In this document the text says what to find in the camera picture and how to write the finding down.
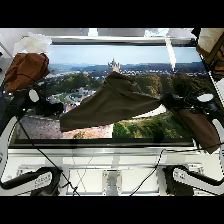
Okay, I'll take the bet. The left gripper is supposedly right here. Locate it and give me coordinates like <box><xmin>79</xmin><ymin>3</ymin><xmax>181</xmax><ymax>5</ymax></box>
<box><xmin>35</xmin><ymin>99</ymin><xmax>65</xmax><ymax>118</ymax></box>

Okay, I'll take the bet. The black cable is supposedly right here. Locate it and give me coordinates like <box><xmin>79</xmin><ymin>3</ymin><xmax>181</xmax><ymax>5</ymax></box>
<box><xmin>15</xmin><ymin>118</ymin><xmax>81</xmax><ymax>197</ymax></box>
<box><xmin>129</xmin><ymin>142</ymin><xmax>224</xmax><ymax>197</ymax></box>

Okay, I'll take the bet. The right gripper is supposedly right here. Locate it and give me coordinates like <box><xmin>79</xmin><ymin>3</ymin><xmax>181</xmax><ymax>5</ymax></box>
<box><xmin>162</xmin><ymin>92</ymin><xmax>183</xmax><ymax>110</ymax></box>

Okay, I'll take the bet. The dark brown T-shirt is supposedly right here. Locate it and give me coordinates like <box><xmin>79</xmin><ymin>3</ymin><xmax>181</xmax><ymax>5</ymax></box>
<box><xmin>59</xmin><ymin>71</ymin><xmax>222</xmax><ymax>155</ymax></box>

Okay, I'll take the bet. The orange brown garment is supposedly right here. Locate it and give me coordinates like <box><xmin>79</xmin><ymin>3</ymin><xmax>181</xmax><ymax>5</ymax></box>
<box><xmin>197</xmin><ymin>42</ymin><xmax>224</xmax><ymax>82</ymax></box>

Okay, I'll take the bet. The rust brown garment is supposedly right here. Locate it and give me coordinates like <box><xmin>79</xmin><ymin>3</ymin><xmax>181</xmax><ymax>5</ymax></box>
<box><xmin>3</xmin><ymin>52</ymin><xmax>51</xmax><ymax>94</ymax></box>

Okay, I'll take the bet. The cream garment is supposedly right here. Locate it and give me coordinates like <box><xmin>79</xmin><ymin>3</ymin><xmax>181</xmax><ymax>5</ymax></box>
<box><xmin>196</xmin><ymin>28</ymin><xmax>224</xmax><ymax>56</ymax></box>

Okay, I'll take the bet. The white garment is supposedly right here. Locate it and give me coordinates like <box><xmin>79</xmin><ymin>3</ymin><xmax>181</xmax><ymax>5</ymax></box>
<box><xmin>13</xmin><ymin>32</ymin><xmax>53</xmax><ymax>55</ymax></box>

